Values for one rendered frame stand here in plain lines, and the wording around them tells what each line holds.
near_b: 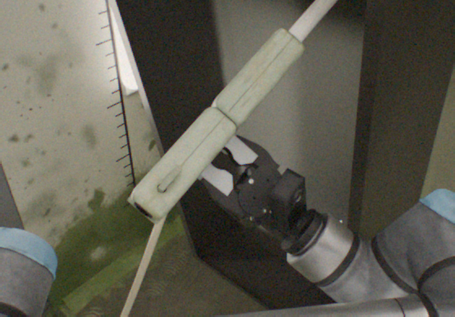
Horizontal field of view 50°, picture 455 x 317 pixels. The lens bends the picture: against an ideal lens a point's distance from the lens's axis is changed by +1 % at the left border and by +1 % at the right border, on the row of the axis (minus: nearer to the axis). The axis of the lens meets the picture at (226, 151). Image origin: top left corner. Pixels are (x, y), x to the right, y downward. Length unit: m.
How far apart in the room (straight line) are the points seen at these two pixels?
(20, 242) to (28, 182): 1.09
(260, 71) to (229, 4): 0.73
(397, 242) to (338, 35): 0.64
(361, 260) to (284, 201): 0.16
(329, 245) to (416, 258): 0.11
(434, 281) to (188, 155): 0.31
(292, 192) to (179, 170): 0.13
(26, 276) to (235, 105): 0.34
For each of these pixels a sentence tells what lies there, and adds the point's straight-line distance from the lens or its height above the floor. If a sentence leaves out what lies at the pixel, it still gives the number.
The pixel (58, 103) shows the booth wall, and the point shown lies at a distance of 1.74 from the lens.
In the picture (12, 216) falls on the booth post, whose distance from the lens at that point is 1.85.
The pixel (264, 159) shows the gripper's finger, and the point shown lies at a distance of 0.66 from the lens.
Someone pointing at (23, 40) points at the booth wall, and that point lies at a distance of 1.61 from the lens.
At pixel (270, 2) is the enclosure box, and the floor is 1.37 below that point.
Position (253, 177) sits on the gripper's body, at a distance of 0.64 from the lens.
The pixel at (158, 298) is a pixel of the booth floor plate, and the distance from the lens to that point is 2.20.
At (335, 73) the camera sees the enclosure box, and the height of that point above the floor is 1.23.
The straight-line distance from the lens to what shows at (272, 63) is 0.65.
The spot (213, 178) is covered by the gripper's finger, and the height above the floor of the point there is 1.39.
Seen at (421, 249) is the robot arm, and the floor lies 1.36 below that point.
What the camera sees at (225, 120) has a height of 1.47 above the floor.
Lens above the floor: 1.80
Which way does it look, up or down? 37 degrees down
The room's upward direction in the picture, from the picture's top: straight up
